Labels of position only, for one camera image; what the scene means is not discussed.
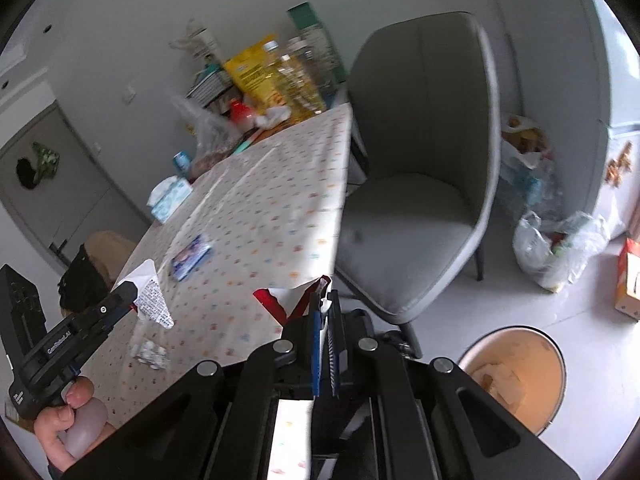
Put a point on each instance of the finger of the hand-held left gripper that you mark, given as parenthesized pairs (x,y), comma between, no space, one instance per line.
(112,305)

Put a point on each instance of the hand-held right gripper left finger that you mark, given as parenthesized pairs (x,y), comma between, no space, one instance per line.
(316,360)

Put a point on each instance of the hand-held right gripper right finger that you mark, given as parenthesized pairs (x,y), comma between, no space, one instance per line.
(334,360)

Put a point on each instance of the white printed wrapper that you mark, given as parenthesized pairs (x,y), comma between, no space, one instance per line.
(152,295)

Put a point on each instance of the red white wrapper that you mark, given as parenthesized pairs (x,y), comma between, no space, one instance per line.
(280,302)

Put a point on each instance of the white waste bin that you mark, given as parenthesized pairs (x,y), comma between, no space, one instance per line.
(520,370)

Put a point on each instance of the person's left hand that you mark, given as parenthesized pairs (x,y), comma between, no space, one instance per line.
(75,425)

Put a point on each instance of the black bag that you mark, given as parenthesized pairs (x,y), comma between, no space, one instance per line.
(82,275)

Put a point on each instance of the brown chair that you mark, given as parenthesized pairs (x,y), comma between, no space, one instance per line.
(112,247)

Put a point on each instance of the silver blister pack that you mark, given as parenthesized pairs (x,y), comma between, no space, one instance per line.
(149,355)

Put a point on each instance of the blue flat packet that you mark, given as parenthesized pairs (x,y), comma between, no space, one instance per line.
(191,256)

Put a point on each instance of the blue tissue box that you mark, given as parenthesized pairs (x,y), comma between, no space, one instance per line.
(170,199)

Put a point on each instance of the grey door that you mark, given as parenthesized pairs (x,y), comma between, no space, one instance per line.
(70,185)

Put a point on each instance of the green hanging cloth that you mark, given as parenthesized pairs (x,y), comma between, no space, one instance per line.
(42,165)

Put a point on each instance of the blue drink can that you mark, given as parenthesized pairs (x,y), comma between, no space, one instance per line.
(182,162)

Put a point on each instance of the dotted tablecloth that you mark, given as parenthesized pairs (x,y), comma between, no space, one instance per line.
(270,200)

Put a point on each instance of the clear plastic bag of food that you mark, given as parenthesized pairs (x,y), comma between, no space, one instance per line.
(210,135)

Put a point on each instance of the grey upholstered chair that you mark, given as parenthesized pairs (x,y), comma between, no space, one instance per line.
(420,160)

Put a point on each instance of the white plastic bag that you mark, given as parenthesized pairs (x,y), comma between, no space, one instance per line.
(555,250)

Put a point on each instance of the small crumpled white napkin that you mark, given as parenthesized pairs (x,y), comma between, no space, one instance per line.
(272,116)

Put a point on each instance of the yellow snack bag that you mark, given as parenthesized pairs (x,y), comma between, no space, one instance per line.
(250,72)

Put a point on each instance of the cooking oil bottle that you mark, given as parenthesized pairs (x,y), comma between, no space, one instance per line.
(292,85)

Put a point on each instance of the plastic bag of bottles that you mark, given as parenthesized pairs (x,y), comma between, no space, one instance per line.
(525,160)

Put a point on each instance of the white milk carton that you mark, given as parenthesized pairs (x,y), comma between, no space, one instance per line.
(202,42)

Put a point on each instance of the green tall box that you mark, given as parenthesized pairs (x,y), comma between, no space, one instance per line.
(317,40)

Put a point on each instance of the gold fridge decoration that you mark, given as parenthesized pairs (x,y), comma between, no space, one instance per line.
(619,162)

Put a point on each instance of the white refrigerator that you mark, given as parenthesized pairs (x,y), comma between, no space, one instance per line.
(617,110)

